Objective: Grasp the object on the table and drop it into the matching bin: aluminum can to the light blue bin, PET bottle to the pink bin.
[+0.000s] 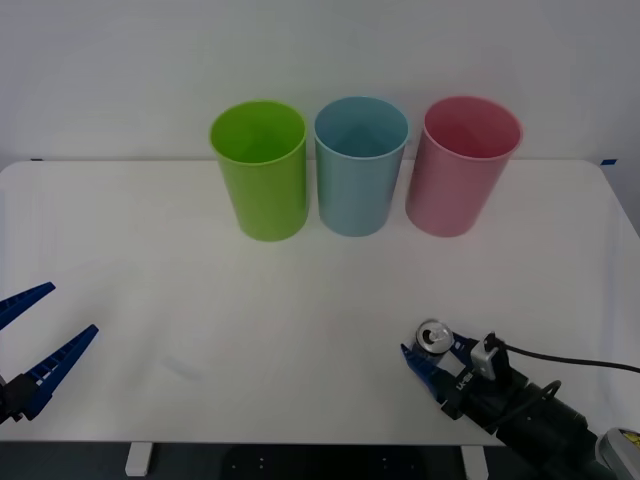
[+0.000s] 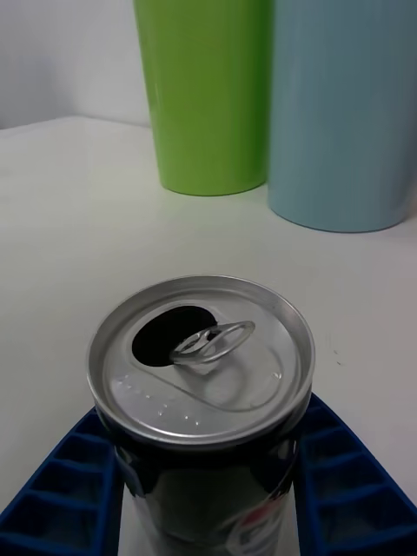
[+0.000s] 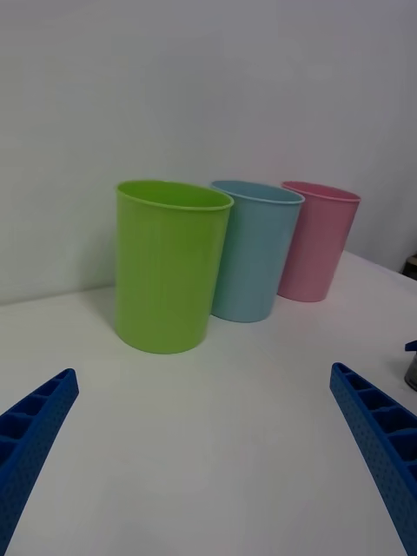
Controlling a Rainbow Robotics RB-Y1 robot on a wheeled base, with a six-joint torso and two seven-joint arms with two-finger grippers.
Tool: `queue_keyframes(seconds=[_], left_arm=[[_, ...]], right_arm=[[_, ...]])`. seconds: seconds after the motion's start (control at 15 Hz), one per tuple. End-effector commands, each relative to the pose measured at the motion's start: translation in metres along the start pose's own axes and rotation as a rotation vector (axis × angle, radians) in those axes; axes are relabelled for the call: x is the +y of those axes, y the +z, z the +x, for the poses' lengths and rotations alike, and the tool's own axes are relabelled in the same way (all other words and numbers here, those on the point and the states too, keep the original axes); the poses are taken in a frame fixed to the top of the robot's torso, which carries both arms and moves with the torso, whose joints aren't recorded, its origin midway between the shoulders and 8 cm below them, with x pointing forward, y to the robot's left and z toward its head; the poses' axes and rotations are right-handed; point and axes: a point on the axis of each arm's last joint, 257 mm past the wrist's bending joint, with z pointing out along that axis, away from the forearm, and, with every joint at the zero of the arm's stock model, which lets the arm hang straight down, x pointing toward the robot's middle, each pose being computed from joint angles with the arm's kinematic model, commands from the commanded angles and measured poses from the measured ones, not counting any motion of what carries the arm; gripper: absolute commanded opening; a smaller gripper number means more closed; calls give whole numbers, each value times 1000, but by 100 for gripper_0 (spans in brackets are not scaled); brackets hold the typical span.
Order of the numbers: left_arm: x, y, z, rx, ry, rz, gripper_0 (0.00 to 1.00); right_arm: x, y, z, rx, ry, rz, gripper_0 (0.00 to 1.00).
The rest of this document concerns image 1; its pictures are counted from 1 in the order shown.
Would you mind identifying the white table leg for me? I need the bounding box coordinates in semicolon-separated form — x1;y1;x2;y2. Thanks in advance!
124;442;153;477
459;444;490;480

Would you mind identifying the pale blue plastic bin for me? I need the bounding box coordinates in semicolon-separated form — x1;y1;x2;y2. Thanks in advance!
313;95;410;238

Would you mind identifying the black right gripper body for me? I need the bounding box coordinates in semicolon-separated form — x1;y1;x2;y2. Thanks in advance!
442;366;532;427

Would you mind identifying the green plastic bin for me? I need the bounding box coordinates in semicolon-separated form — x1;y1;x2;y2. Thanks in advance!
208;99;309;243

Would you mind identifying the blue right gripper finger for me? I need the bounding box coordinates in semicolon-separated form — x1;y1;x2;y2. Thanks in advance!
448;332;477;374
399;343;460;421

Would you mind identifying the silver top drink can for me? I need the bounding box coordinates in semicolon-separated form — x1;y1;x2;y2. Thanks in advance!
415;319;457;362

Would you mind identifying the pink plastic bin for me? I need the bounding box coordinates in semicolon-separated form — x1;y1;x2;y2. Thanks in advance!
404;95;525;239

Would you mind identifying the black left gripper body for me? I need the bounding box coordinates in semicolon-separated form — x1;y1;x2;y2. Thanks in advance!
0;376;22;426

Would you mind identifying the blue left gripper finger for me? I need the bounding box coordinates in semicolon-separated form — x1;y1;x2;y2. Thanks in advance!
0;281;57;332
3;324;100;422

